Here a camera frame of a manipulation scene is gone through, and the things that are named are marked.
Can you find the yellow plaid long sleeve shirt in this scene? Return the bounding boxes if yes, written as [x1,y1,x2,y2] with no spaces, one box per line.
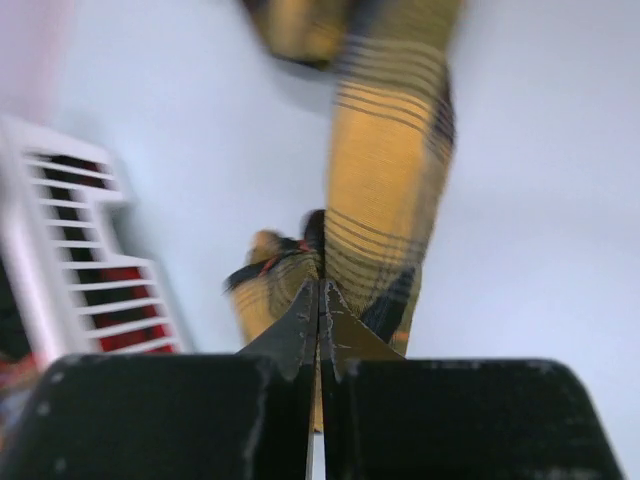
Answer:
[227,1,462,354]

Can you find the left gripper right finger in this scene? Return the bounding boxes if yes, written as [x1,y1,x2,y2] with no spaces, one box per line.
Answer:
[319,282,623,479]

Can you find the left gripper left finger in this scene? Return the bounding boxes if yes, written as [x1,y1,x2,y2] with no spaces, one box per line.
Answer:
[1,281,318,480]

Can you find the white plastic laundry basket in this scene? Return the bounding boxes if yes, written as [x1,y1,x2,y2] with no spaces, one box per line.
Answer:
[1,116,194,391]

